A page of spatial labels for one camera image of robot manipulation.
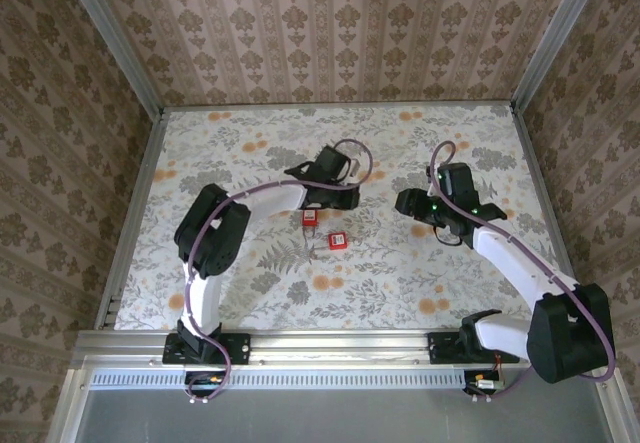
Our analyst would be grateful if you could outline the floral tablecloth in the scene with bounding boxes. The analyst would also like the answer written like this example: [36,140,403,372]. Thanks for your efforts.
[113,105,584,332]

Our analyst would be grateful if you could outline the small electronics board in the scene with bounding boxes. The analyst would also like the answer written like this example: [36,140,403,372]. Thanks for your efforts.
[184,370,226,397]
[464,370,506,395]

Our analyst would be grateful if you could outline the grey metal panel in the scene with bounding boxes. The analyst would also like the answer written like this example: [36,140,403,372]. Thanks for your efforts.
[47,365,626,443]

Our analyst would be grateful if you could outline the aluminium table rear rail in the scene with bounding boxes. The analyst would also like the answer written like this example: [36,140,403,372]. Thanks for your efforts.
[162,102,516,111]

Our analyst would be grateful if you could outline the aluminium table side rail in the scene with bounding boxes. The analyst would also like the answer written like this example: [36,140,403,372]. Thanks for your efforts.
[94,110,169,332]
[513,108,591,327]

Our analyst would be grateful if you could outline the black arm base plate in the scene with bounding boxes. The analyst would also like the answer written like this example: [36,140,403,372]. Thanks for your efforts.
[427,332,521,366]
[162,333,251,366]

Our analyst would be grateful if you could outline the aluminium mounting rail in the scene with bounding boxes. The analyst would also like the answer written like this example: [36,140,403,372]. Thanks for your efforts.
[69,328,619,367]

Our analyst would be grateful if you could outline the grey slotted cable duct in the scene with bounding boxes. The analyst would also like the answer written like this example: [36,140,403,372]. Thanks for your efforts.
[89,368,469,390]

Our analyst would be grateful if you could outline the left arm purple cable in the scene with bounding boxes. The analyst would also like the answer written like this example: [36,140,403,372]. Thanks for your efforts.
[180,137,375,405]

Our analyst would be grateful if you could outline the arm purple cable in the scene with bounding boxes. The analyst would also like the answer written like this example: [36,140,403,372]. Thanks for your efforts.
[180,137,375,405]
[428,140,617,405]

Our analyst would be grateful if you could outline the aluminium frame post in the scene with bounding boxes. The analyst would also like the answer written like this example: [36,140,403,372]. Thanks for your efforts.
[55,0,167,117]
[510,0,612,114]

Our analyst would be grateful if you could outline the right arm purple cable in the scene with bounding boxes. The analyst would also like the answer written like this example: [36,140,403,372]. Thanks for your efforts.
[428,140,617,405]

